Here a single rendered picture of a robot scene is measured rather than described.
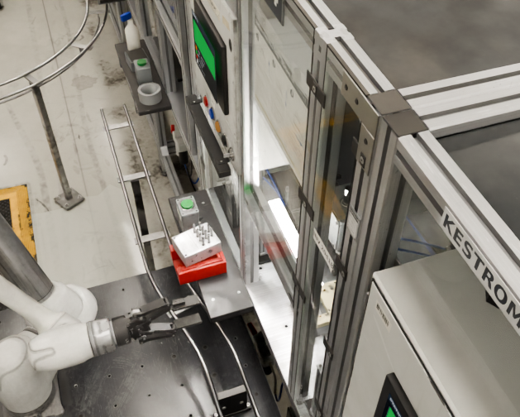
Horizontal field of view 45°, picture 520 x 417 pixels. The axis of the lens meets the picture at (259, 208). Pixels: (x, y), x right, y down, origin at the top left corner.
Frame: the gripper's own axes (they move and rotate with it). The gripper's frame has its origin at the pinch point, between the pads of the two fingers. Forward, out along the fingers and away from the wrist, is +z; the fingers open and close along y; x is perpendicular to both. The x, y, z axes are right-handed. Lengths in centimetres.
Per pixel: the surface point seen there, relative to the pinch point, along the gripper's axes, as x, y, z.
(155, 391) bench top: 4.5, -44.4, -13.6
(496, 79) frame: -38, 90, 41
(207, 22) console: 38, 61, 19
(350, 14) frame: -14, 89, 30
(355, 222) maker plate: -39, 69, 21
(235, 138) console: 21.6, 36.7, 20.5
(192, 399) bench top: -1.8, -44.4, -3.2
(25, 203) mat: 174, -112, -56
